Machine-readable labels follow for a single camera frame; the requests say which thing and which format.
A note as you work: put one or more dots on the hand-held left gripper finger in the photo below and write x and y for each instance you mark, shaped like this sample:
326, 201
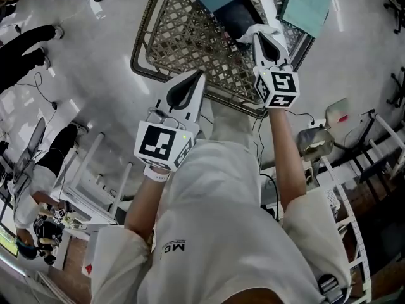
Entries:
195, 103
172, 89

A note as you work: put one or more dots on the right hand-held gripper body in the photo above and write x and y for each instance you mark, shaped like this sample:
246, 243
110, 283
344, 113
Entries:
278, 87

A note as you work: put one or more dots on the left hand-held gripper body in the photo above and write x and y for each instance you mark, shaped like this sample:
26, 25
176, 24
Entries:
158, 144

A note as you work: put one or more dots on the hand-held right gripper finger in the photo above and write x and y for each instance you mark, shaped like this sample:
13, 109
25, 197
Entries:
283, 52
259, 51

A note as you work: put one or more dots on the white paper item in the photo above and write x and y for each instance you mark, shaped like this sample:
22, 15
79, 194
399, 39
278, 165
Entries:
248, 35

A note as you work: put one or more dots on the teal box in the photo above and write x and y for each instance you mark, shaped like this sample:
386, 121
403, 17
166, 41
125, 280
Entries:
234, 14

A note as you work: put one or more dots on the person's left forearm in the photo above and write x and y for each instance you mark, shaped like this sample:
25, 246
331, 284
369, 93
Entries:
144, 204

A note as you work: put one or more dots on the person's right forearm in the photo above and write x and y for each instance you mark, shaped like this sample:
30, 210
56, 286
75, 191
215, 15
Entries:
286, 157

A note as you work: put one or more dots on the person's light trousers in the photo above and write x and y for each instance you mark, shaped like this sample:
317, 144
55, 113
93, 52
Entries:
229, 119

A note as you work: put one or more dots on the white power strip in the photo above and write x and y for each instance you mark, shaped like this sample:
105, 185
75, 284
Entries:
317, 123

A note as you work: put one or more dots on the clear plastic stool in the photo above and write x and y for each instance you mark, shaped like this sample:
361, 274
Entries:
314, 141

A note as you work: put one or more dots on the clear plastic bag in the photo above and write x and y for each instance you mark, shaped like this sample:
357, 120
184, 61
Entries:
338, 112

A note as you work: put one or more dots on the person's white shirt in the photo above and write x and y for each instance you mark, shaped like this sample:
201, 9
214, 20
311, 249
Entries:
221, 226

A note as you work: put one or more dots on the black office chair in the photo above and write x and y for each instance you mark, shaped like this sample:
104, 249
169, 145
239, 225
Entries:
397, 6
398, 89

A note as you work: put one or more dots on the open laptop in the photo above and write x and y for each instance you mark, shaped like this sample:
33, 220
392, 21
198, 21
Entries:
30, 147

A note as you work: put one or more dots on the white perforated metal rack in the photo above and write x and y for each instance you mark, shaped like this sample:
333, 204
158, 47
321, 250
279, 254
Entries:
354, 207

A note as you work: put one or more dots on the white metal table frame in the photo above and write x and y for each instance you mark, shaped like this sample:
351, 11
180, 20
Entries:
95, 182

